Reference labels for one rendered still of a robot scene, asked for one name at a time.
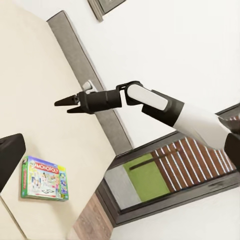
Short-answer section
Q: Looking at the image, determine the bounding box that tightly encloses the board game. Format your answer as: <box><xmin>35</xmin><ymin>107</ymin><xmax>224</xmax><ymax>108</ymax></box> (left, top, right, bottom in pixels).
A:
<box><xmin>21</xmin><ymin>155</ymin><xmax>69</xmax><ymax>202</ymax></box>

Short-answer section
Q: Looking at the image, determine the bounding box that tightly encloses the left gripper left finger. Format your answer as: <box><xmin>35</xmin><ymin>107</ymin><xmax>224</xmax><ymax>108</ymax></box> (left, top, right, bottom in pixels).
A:
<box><xmin>0</xmin><ymin>133</ymin><xmax>26</xmax><ymax>194</ymax></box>

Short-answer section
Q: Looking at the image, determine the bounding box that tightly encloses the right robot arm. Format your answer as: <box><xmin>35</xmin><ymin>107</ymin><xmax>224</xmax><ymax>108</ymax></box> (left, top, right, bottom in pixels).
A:
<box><xmin>54</xmin><ymin>80</ymin><xmax>240</xmax><ymax>151</ymax></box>

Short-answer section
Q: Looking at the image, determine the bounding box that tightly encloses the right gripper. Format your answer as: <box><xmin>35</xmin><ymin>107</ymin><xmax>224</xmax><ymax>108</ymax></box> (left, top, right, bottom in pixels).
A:
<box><xmin>54</xmin><ymin>91</ymin><xmax>110</xmax><ymax>115</ymax></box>

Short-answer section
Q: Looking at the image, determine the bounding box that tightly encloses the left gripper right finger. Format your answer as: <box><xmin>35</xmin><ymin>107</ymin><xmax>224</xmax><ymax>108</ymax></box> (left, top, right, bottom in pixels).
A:
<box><xmin>224</xmin><ymin>132</ymin><xmax>240</xmax><ymax>173</ymax></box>

